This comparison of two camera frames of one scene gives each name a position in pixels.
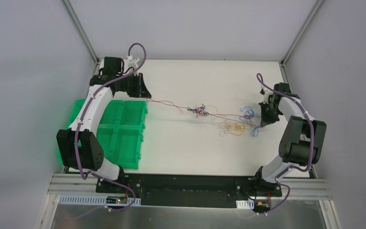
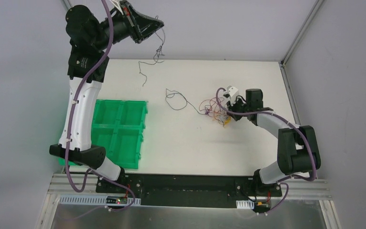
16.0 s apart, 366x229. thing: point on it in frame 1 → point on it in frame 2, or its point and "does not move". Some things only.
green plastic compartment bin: [120, 131] does not move
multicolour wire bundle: [237, 124] → [213, 108]
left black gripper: [139, 87] → [134, 26]
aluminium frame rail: [72, 184] does not move
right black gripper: [268, 112] → [238, 105]
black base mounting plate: [191, 191] does not move
